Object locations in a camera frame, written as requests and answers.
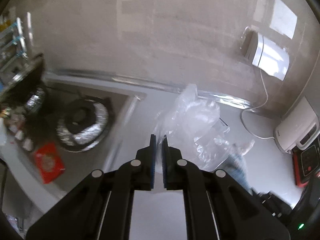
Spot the clear plastic bag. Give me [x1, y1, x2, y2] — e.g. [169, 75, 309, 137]
[154, 84, 254, 173]

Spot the red snack packet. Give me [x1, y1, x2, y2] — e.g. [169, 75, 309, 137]
[34, 142, 65, 184]

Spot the red black kitchen scale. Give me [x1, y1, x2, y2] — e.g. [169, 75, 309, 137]
[293, 137, 319, 187]

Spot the steel gas stove top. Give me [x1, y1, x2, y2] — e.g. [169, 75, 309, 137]
[15, 77, 147, 170]

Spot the foil lined gas burner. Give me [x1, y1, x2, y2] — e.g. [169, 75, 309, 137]
[55, 96, 115, 153]

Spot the white countertop appliance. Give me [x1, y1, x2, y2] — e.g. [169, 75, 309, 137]
[274, 97, 319, 153]

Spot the black frying pan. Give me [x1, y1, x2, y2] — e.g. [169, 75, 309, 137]
[1, 53, 47, 109]

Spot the metal dish rack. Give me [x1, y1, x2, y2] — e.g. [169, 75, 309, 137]
[1, 12, 33, 86]

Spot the white power cable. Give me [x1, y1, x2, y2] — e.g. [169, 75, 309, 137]
[240, 68, 276, 140]

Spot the white wall water heater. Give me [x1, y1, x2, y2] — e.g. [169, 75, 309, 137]
[240, 27, 290, 81]

